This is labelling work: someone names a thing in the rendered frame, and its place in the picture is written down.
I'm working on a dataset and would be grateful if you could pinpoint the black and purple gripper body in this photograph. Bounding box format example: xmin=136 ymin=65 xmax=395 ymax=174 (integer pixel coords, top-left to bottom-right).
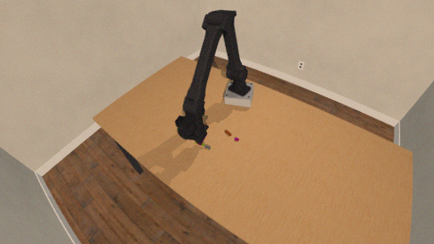
xmin=189 ymin=124 xmax=209 ymax=143

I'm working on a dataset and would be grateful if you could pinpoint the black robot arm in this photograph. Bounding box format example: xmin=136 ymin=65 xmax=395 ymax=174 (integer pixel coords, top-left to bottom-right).
xmin=175 ymin=10 xmax=251 ymax=139

